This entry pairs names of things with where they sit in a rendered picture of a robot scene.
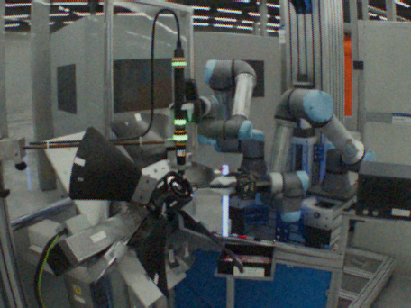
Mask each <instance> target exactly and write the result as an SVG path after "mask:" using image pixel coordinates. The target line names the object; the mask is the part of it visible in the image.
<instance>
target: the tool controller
mask: <svg viewBox="0 0 411 308"><path fill-rule="evenodd" d="M355 214H356V215H358V216H359V215H362V216H367V217H377V218H385V219H393V220H401V221H411V166H408V165H400V164H393V163H385V162H378V161H362V162H361V166H360V170H359V173H358V185H357V201H356V206H355Z"/></svg>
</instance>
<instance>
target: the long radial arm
mask: <svg viewBox="0 0 411 308"><path fill-rule="evenodd" d="M135 227H137V226H136V225H135V224H134V222H133V221H132V218H131V217H130V215H129V214H128V212H126V211H125V212H123V213H120V214H119V215H116V216H114V217H112V218H110V219H108V220H106V221H104V222H100V223H99V224H97V225H96V226H94V227H93V226H92V227H90V228H89V229H87V230H85V231H81V232H80V233H78V234H75V235H73V236H71V237H70V238H66V242H67V243H68V245H69V246H70V247H71V249H72V251H73V253H74V255H75V257H77V259H78V263H76V264H75V266H74V267H72V268H71V269H70V270H73V269H74V268H77V267H78V266H81V265H82V264H84V263H87V262H88V261H89V260H91V259H93V258H94V257H98V255H99V254H101V253H103V251H105V250H106V249H108V248H109V247H110V246H111V245H112V244H113V243H114V242H115V241H117V240H119V241H120V240H122V241H124V239H125V238H126V237H127V236H129V235H130V233H131V232H132V230H133V229H134V228H135ZM68 272H69V271H67V272H66V273H68ZM66 273H65V274H66Z"/></svg>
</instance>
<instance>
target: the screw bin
mask: <svg viewBox="0 0 411 308"><path fill-rule="evenodd" d="M224 245H225V247H226V248H227V249H229V250H230V251H231V252H232V253H233V254H235V255H236V254H237V255H244V256H248V255H249V256H254V257H255V256H256V257H257V256H263V257H270V260H269V263H267V262H263V263H258V262H248V261H242V262H241V263H242V266H243V273H241V272H240V271H239V270H238V269H237V267H236V265H235V264H234V263H233V261H231V260H225V259H226V257H227V254H226V252H225V251H224V249H223V248H222V250H221V252H220V254H219V256H218V258H217V260H216V262H217V274H228V275H236V276H259V277H264V276H267V277H270V275H271V274H272V267H273V258H274V254H275V248H276V246H266V245H246V244H236V243H224Z"/></svg>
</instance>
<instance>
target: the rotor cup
mask: <svg viewBox="0 0 411 308"><path fill-rule="evenodd" d="M162 182H163V185H162V186H160V187H159V188H158V186H159V185H160V184H161V183H162ZM177 184H179V185H181V190H179V189H178V188H177ZM193 198H194V190H193V187H192V186H191V185H190V184H189V182H188V181H187V180H186V178H185V177H183V176H182V175H181V174H179V173H178V172H175V171H170V172H168V173H167V174H166V175H164V176H163V177H162V178H161V179H160V180H158V181H157V182H156V185H155V186H154V189H153V191H152V193H151V197H150V199H149V202H148V203H147V204H140V203H139V204H140V207H141V209H142V211H143V213H144V214H145V215H146V216H147V217H148V218H149V219H151V220H152V221H154V222H156V223H158V216H159V215H160V211H161V206H162V201H164V203H165V204H166V217H167V220H166V223H169V222H171V221H172V220H173V219H174V217H175V214H176V212H177V211H179V210H180V209H181V208H182V207H184V206H185V205H186V204H189V203H190V202H191V201H192V200H193ZM174 201H177V202H176V203H174V204H173V205H172V206H170V204H172V203H173V202H174Z"/></svg>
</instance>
